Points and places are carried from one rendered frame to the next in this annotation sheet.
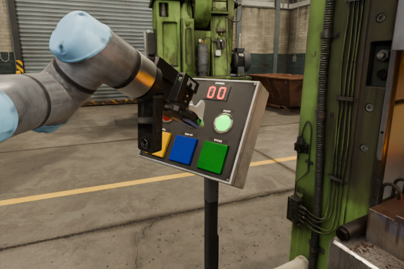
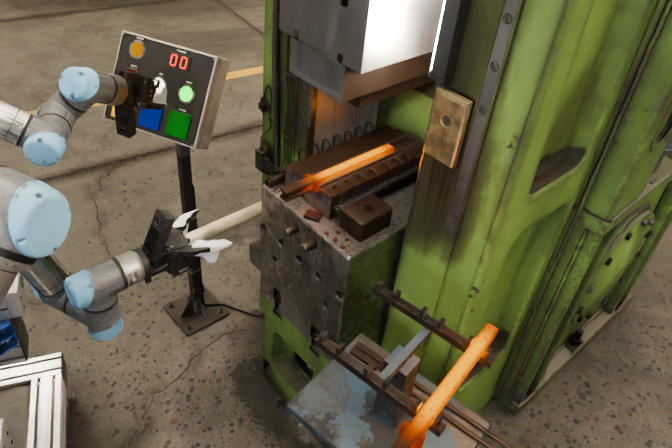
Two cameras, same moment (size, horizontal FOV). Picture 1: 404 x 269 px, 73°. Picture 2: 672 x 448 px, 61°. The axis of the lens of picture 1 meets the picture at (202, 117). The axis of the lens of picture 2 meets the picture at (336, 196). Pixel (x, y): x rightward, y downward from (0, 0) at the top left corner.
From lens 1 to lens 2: 1.09 m
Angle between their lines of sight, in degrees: 30
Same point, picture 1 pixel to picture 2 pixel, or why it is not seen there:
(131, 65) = (112, 92)
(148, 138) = (125, 128)
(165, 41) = not seen: outside the picture
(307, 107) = (267, 71)
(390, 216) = (294, 170)
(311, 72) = (268, 42)
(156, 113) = (130, 111)
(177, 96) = (144, 97)
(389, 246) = not seen: hidden behind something
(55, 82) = (67, 112)
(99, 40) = (94, 87)
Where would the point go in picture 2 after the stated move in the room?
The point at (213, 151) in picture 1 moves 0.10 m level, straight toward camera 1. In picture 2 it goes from (179, 120) to (178, 138)
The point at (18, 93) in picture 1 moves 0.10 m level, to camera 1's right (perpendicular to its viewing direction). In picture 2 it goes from (63, 132) to (112, 130)
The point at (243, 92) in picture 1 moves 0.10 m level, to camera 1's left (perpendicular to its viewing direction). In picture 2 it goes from (203, 66) to (168, 66)
